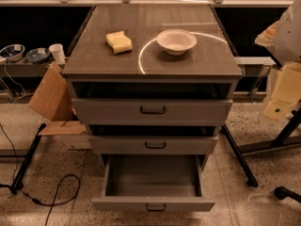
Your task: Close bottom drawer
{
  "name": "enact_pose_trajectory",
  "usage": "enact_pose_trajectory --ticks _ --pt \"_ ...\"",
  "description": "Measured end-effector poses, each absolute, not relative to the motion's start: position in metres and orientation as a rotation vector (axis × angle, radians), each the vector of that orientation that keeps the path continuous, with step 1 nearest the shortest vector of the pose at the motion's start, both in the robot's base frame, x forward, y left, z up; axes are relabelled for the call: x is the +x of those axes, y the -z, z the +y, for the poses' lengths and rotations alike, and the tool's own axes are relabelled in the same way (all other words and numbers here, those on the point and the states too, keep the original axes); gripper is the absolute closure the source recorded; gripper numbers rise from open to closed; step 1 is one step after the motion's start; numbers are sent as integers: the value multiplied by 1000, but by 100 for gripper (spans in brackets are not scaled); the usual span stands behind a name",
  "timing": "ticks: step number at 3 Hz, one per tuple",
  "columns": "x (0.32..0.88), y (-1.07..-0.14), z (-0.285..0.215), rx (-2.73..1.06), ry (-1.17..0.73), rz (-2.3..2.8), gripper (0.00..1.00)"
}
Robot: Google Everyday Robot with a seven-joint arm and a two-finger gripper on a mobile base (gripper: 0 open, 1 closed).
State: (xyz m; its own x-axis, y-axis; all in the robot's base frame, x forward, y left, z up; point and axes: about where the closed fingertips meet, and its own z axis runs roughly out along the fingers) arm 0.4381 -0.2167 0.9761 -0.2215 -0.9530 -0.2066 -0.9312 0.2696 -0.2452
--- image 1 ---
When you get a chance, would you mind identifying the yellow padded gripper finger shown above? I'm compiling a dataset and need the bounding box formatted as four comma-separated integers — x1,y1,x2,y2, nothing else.
263,62,301,120

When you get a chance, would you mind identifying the grey bottom drawer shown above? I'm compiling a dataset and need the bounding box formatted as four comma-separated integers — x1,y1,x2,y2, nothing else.
92,154,214,212

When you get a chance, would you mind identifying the grey drawer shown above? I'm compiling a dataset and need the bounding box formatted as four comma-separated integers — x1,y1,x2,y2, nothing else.
72,82,232,126
92,154,214,212
88,125,218,154

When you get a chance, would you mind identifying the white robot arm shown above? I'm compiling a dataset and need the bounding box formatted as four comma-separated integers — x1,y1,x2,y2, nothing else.
255,0,301,120

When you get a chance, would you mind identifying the grey top drawer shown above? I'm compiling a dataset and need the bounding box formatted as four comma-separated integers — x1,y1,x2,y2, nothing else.
72,82,232,126

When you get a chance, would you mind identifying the grey drawer cabinet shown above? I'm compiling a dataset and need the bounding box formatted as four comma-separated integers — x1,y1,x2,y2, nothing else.
62,4,242,167

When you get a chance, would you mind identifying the grey middle drawer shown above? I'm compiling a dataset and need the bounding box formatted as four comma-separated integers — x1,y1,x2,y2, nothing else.
88,125,218,154

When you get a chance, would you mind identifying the black right stand leg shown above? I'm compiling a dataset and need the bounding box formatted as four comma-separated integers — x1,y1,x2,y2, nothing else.
222,124,258,187

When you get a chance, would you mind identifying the black stand leg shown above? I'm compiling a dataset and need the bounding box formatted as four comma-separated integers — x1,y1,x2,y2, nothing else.
222,124,258,187
9,123,46,194

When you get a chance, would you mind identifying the black caster foot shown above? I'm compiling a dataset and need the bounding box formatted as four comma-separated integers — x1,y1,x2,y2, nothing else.
274,186,301,203

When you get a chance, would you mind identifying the white bowl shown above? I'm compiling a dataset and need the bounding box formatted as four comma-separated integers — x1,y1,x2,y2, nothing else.
156,29,198,56

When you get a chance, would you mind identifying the yellow sponge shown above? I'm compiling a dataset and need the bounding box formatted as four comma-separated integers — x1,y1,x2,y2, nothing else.
106,31,133,54

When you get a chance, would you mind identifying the white paper cup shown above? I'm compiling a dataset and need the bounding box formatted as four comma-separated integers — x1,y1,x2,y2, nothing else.
49,43,65,65

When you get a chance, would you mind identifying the brown cardboard box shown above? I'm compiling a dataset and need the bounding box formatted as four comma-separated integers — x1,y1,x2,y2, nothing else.
28,62,86,136

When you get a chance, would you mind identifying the blue bowl right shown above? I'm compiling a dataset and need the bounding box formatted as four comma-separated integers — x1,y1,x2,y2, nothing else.
25,48,50,63

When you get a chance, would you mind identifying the blue bowl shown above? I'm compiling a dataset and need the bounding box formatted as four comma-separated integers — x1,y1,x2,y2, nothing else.
0,44,25,62
25,48,50,63

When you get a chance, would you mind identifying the blue bowl left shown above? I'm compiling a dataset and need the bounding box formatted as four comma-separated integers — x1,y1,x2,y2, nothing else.
0,44,25,62

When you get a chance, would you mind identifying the black left stand leg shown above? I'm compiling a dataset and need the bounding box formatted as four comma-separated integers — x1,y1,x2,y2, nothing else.
9,123,46,194

